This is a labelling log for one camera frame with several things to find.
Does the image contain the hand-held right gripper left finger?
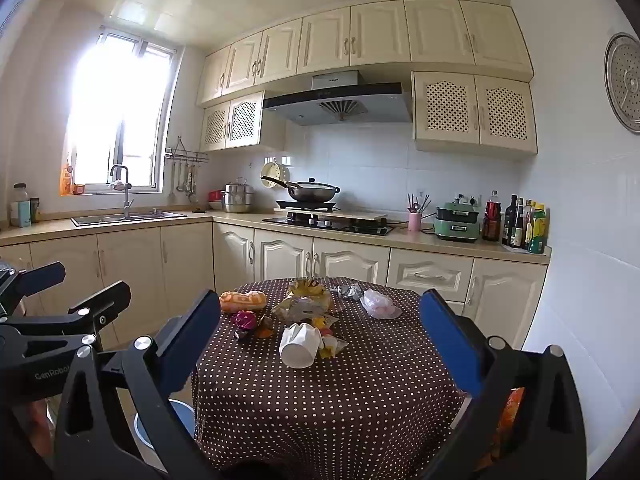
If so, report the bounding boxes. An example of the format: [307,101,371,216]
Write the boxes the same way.
[52,287,223,480]

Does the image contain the plastic jar with white lid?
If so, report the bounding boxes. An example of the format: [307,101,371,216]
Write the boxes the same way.
[10,183,32,228]

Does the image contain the blue plastic bin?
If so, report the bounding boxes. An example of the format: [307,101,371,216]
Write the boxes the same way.
[134,398,197,453]

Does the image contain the kitchen window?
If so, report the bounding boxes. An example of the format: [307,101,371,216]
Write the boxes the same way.
[65,27,178,196]

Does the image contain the orange printed cloth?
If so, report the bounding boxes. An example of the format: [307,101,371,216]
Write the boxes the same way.
[492,387,526,466]

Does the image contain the cream base cabinets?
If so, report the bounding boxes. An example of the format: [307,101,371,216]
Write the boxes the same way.
[0,220,551,356]

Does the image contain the stainless steel sink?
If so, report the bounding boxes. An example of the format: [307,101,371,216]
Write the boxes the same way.
[71,210,188,227]

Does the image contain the wall utensil rack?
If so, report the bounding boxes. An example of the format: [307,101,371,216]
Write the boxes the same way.
[165,136,210,165]

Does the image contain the black gas hob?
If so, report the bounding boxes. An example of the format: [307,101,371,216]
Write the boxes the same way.
[262,214,394,237]

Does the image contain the yellow snack bag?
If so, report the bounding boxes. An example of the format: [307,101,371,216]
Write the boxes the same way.
[287,278,326,301]

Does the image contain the brown polka dot tablecloth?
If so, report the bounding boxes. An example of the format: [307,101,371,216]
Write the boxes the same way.
[191,276,473,480]

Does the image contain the black wok with lid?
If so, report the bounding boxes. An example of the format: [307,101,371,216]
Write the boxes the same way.
[261,175,341,202]

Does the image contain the soy sauce bottle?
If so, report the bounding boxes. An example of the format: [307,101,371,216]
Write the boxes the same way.
[512,197,526,248]

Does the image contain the grey range hood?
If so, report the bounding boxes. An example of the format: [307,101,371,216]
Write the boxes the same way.
[262,70,413,127]

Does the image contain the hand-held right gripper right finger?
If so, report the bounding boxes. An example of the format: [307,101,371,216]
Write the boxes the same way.
[419,287,587,480]

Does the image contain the beige countertop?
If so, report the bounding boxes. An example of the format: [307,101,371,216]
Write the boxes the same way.
[0,210,552,265]

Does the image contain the cream upper wall cabinets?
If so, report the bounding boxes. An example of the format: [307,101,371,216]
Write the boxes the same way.
[196,0,535,108]

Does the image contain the chrome faucet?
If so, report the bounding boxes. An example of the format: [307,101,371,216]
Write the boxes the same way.
[109,164,135,220]

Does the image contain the black wok stand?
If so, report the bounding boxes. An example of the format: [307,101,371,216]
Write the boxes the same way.
[275,200,338,212]

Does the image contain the stainless steamer pot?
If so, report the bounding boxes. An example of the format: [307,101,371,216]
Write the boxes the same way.
[221,177,257,213]

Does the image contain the silver foil wrapper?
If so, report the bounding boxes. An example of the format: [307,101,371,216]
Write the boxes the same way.
[328,283,368,301]

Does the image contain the colourful small wrappers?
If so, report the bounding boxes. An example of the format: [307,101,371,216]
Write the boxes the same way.
[300,312,338,331]

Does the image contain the cream dotted colander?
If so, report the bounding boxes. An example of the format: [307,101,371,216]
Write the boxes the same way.
[261,157,291,189]

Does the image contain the green electric cooker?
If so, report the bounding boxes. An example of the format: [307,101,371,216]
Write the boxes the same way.
[433,201,482,244]

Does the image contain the orange and white plastic bag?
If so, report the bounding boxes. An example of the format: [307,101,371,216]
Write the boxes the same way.
[219,290,267,313]

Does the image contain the white paper cup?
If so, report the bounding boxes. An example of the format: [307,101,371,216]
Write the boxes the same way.
[279,323,323,369]

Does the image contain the large lattice door cabinet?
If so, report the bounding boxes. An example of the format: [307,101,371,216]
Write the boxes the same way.
[411,71,538,161]

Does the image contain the purple candy wrapper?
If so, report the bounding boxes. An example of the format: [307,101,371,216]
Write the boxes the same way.
[234,310,258,341]

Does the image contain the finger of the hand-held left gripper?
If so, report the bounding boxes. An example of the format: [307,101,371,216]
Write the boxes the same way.
[0,261,67,318]
[0,280,132,358]

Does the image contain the clear orange-tipped wrapper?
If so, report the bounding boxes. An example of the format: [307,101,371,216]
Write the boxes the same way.
[317,327,349,359]

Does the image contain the small lattice door cabinet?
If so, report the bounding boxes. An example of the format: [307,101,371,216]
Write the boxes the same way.
[200,91,286,152]

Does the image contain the round metal steamer tray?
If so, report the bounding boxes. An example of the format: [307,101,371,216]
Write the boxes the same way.
[604,32,640,134]

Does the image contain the dark glass bottle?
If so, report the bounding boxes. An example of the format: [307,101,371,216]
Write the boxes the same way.
[502,195,518,247]

